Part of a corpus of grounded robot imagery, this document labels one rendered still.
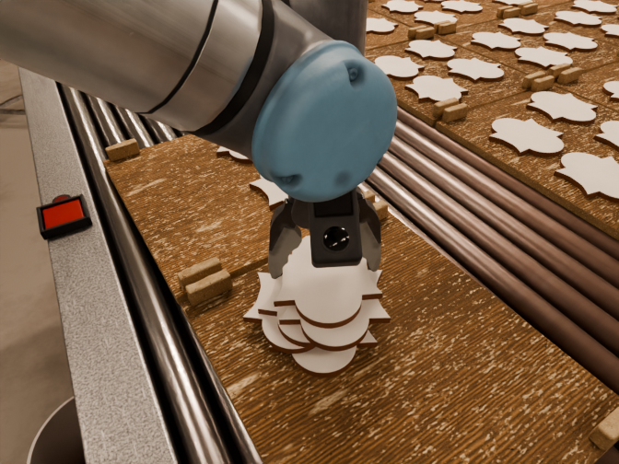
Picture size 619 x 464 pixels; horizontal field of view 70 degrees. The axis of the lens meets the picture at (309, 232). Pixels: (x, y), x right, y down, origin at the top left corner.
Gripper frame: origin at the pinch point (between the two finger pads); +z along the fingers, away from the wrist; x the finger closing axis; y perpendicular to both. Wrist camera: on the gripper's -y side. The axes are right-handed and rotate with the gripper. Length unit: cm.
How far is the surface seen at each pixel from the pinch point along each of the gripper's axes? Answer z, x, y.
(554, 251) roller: 6.7, -34.9, 7.6
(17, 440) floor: 99, 95, 30
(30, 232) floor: 99, 130, 133
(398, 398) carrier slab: 5.0, -6.5, -13.8
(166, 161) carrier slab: 5.0, 26.7, 36.9
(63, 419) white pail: 65, 63, 18
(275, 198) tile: 3.9, 6.0, 21.6
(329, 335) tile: 0.6, 0.4, -8.2
